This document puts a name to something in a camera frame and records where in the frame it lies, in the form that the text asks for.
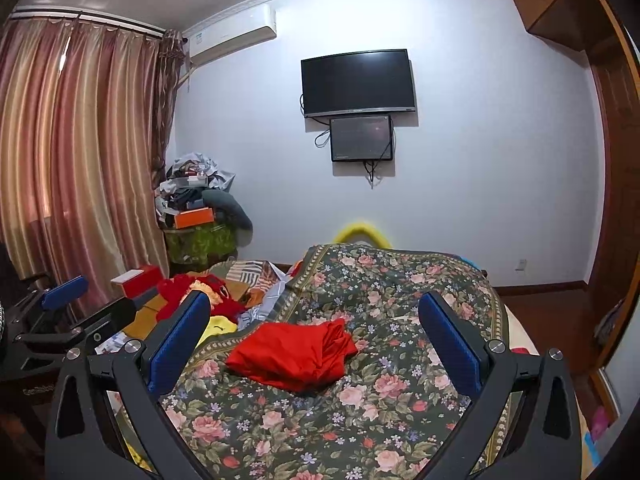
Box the dark floral blanket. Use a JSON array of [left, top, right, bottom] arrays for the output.
[[112, 242, 511, 480]]

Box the white curtain rail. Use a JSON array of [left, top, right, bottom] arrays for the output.
[[10, 5, 167, 39]]

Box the small black wall monitor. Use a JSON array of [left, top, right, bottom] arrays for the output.
[[329, 115, 393, 163]]

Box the grey pillow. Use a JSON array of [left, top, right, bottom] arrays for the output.
[[200, 189, 253, 233]]

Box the white air conditioner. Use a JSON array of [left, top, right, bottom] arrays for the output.
[[182, 4, 277, 67]]

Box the pile of mixed clothes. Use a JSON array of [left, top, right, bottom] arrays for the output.
[[154, 151, 236, 211]]

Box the pink striped curtain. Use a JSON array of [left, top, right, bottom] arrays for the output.
[[0, 10, 168, 281]]

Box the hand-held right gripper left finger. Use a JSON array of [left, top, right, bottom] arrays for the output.
[[44, 290, 216, 480]]

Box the brown patterned curtain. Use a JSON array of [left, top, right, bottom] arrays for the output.
[[151, 29, 184, 173]]

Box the grey bag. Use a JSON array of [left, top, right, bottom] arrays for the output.
[[594, 300, 626, 346]]

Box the black wall television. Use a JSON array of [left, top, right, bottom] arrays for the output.
[[300, 49, 417, 119]]

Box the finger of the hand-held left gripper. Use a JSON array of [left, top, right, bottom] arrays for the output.
[[65, 297, 138, 361], [15, 275, 87, 331]]

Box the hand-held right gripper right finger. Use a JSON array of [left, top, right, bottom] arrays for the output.
[[417, 291, 586, 480]]

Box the yellow cloth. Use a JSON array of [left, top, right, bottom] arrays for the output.
[[125, 440, 153, 472]]

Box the yellow garment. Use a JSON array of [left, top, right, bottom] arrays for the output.
[[195, 316, 238, 348]]

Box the brown wooden wardrobe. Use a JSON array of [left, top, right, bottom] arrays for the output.
[[507, 0, 640, 421]]

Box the pink shoe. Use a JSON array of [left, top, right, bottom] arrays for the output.
[[590, 405, 612, 436]]

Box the red box white lid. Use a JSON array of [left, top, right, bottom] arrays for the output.
[[111, 264, 166, 300]]

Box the grey white cloth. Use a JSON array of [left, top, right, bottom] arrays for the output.
[[237, 265, 301, 332]]

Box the printed paper sheet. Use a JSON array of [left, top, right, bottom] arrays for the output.
[[94, 330, 128, 356]]

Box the yellow curved object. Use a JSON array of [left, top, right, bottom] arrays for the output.
[[332, 220, 393, 250]]

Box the red fuzzy garment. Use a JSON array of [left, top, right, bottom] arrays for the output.
[[157, 272, 246, 323]]

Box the striped patchwork cloth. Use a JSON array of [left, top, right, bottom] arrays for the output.
[[207, 259, 281, 306]]

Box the orange box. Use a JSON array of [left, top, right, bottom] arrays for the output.
[[172, 206, 217, 229]]

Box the green patterned cloth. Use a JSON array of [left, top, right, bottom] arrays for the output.
[[164, 222, 238, 268]]

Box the black monitor cable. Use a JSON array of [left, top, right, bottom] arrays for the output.
[[362, 159, 396, 187]]

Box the beige printed blanket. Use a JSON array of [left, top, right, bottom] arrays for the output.
[[492, 285, 603, 480]]

